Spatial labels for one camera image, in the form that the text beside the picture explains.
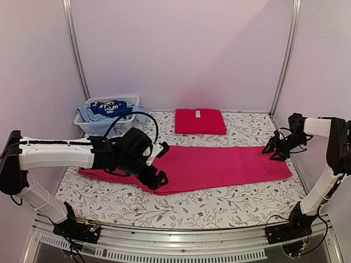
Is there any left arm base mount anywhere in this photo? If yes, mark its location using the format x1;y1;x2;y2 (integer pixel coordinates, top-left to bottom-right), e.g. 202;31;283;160
53;202;101;244

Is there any front aluminium rail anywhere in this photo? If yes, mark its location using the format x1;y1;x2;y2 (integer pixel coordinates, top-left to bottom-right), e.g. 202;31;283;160
22;215;345;262

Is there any dark blue garment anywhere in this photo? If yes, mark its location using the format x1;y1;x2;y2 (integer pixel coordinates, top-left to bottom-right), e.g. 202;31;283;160
90;100;133;118

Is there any pink garment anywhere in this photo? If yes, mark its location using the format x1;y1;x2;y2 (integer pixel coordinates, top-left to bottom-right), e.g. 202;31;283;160
78;146;292;196

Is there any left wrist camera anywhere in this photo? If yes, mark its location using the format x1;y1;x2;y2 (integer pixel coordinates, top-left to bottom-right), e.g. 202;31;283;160
146;141;170;166

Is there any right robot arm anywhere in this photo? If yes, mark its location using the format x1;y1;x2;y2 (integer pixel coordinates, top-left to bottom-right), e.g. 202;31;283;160
262;113;350;216

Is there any right aluminium frame post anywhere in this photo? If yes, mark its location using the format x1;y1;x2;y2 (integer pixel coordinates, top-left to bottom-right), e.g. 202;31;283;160
269;0;302;118

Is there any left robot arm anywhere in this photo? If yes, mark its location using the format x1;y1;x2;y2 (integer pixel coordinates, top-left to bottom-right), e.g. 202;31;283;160
1;128;169;238

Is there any light blue cloth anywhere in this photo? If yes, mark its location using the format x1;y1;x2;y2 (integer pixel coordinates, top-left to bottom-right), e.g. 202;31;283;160
73;104;149;138

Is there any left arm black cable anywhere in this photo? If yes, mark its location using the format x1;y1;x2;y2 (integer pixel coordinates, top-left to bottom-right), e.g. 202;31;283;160
103;111;160;145

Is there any white plastic laundry basket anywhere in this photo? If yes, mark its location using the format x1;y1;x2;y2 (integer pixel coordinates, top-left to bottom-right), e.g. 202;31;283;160
73;94;141;136

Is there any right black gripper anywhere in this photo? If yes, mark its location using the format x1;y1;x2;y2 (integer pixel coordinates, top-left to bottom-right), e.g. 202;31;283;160
262;133;307;161

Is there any floral tablecloth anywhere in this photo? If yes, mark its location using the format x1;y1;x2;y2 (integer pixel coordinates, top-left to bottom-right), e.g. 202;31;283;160
55;111;305;229

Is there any red t-shirt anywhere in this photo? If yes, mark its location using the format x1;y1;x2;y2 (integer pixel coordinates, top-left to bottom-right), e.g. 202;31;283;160
175;108;227;135

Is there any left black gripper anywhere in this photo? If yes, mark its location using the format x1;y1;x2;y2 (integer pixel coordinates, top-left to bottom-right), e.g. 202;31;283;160
118;155;168;190

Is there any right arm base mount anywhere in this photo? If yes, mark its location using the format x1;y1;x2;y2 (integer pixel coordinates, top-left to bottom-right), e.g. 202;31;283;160
265;202;317;244

